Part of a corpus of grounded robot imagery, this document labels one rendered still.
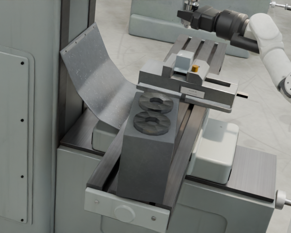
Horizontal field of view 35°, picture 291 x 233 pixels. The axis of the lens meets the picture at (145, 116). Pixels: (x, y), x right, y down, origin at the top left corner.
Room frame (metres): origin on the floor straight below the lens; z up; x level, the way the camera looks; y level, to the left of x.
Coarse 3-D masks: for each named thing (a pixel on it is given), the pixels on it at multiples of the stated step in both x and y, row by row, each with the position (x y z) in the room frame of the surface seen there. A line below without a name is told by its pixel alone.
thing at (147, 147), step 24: (144, 96) 1.06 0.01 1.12; (144, 120) 0.94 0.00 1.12; (168, 120) 0.95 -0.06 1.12; (144, 144) 0.88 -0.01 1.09; (168, 144) 0.88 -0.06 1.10; (120, 168) 0.88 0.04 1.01; (144, 168) 0.88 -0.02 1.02; (168, 168) 0.88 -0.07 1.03; (120, 192) 0.88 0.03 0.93; (144, 192) 0.88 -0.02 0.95
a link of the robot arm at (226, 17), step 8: (200, 8) 1.41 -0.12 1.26; (208, 8) 1.42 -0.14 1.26; (192, 16) 1.36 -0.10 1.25; (200, 16) 1.36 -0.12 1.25; (208, 16) 1.35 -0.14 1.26; (216, 16) 1.36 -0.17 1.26; (224, 16) 1.34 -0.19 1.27; (232, 16) 1.34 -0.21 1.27; (192, 24) 1.35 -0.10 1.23; (200, 24) 1.36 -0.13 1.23; (208, 24) 1.35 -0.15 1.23; (216, 24) 1.36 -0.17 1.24; (224, 24) 1.33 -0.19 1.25; (216, 32) 1.34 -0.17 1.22; (224, 32) 1.33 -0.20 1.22
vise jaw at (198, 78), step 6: (198, 60) 1.55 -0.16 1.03; (204, 66) 1.51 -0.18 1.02; (192, 72) 1.44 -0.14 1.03; (198, 72) 1.45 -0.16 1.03; (204, 72) 1.48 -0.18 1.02; (186, 78) 1.44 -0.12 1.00; (192, 78) 1.44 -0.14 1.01; (198, 78) 1.43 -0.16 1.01; (204, 78) 1.45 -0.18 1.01; (198, 84) 1.43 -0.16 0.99
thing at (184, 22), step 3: (183, 6) 1.42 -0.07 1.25; (183, 9) 1.42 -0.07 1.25; (186, 9) 1.41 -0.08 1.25; (189, 9) 1.40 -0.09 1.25; (192, 9) 1.40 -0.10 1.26; (195, 9) 1.41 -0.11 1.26; (183, 21) 1.41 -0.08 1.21; (186, 21) 1.40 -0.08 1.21; (183, 24) 1.41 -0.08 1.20; (186, 24) 1.40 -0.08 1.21; (189, 24) 1.40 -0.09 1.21
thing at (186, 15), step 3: (177, 12) 1.41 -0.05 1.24; (180, 12) 1.40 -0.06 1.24; (183, 12) 1.40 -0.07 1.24; (186, 12) 1.40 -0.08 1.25; (189, 12) 1.39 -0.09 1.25; (192, 12) 1.39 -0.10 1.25; (177, 15) 1.41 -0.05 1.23; (180, 15) 1.40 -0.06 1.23; (183, 15) 1.40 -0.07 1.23; (186, 15) 1.40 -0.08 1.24; (189, 15) 1.39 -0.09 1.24; (183, 18) 1.40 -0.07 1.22; (186, 18) 1.39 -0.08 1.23; (189, 18) 1.39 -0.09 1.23; (189, 21) 1.39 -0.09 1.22
